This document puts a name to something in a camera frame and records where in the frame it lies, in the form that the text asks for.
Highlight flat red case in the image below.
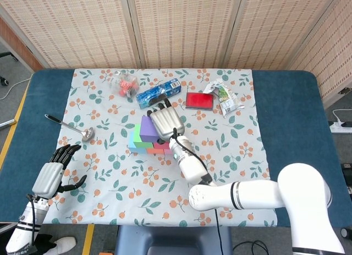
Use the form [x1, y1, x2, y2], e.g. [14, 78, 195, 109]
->
[185, 91, 215, 111]

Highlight white charger cable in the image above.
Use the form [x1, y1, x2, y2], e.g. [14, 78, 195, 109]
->
[332, 108, 352, 123]

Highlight metal ladle black handle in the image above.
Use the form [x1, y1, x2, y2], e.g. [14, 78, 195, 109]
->
[44, 114, 95, 142]

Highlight black equipment box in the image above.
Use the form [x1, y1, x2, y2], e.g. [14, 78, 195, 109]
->
[340, 162, 352, 195]

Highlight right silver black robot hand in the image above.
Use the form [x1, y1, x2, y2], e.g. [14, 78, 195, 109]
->
[146, 94, 185, 144]

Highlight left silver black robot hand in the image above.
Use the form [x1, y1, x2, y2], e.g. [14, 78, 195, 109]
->
[32, 144, 87, 199]

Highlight magenta red foam block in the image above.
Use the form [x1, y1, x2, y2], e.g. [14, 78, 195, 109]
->
[153, 140, 171, 151]

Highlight light blue foam block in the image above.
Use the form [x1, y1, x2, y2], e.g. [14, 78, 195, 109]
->
[128, 131, 148, 154]

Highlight floral fruit print tablecloth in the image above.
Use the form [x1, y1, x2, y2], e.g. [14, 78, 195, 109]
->
[38, 68, 278, 227]

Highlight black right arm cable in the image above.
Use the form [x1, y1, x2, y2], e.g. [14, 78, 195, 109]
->
[172, 128, 269, 255]

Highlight clear bag red contents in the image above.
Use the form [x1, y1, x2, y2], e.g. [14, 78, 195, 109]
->
[107, 69, 139, 98]

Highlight blue cookie box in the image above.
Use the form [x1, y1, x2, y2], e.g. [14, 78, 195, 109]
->
[136, 78, 182, 110]

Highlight black office chair base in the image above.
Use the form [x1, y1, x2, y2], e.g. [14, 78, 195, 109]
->
[0, 51, 19, 87]

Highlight black trouser leg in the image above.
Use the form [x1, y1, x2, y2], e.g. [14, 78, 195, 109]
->
[32, 234, 58, 254]

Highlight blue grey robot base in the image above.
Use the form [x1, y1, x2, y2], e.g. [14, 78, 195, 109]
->
[115, 226, 234, 255]

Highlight white power strip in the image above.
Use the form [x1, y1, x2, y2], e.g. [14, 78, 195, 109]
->
[329, 121, 352, 134]

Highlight bamboo folding screen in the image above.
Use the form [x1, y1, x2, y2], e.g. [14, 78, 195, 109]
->
[0, 0, 352, 108]

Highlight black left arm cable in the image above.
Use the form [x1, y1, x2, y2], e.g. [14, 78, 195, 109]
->
[26, 193, 39, 250]

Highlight purple foam block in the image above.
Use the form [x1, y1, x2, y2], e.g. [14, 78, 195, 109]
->
[139, 115, 161, 143]

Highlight white floor cable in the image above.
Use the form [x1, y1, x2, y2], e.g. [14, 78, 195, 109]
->
[0, 78, 31, 101]

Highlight green foam block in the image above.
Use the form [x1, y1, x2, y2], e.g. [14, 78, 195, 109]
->
[133, 124, 155, 149]

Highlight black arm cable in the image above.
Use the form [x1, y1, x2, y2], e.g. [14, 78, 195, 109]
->
[26, 193, 39, 250]
[172, 128, 269, 255]

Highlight white shoe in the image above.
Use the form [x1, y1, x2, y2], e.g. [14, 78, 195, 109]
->
[46, 236, 77, 255]

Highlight crumpled green white snack packet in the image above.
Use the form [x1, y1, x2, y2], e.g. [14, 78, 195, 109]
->
[203, 78, 245, 118]

